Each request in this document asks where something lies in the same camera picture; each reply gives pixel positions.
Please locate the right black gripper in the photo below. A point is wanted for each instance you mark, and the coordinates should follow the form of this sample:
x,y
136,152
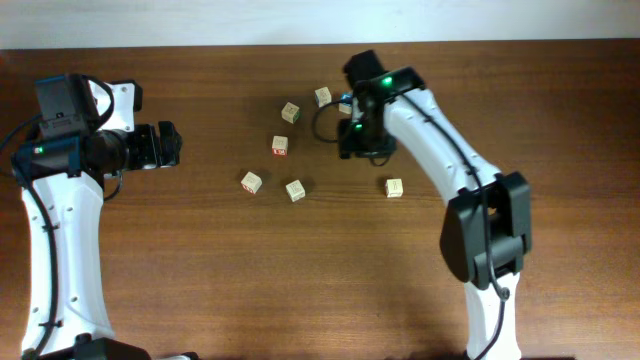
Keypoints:
x,y
382,148

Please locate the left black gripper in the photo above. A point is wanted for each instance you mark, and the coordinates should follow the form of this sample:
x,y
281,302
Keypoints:
x,y
148,152

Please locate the wooden block blue H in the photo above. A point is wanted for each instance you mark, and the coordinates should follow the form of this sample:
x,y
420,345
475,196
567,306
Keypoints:
x,y
394,188

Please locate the wooden block red letter side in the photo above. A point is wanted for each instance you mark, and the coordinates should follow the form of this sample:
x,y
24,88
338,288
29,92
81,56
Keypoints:
x,y
280,145

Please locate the wooden block pineapple K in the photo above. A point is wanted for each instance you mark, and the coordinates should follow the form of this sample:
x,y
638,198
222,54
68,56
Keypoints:
x,y
295,190

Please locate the wooden block red trim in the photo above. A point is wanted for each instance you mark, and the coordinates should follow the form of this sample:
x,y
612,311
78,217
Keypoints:
x,y
251,182

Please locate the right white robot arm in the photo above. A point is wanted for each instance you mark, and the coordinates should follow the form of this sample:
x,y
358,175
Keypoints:
x,y
487,226

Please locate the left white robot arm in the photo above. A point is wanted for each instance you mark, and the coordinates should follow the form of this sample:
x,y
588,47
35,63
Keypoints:
x,y
83,135

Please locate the blue L wooden block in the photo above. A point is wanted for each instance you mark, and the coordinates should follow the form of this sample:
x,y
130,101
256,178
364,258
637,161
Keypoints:
x,y
345,103

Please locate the plain wooden block top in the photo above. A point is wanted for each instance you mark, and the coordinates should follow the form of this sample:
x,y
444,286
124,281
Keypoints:
x,y
322,96

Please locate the wooden block green side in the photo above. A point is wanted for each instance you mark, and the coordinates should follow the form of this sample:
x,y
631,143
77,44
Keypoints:
x,y
290,112

